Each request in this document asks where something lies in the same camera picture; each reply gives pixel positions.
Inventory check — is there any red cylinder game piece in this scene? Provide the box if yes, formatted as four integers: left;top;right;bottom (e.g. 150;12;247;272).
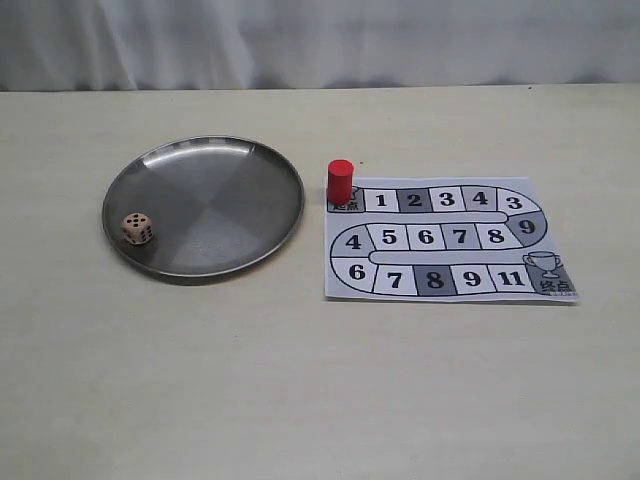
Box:
327;159;355;205

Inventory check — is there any wooden die with black pips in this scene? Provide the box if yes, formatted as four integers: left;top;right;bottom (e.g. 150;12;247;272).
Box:
120;212;154;246

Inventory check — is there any round stainless steel plate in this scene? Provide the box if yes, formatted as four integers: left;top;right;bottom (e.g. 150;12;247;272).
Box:
101;136;305;285

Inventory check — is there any printed paper game board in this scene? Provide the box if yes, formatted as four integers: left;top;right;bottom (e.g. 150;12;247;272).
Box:
324;177;579;304

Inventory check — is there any white curtain backdrop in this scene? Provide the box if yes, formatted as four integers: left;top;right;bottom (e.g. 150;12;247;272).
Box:
1;1;639;91

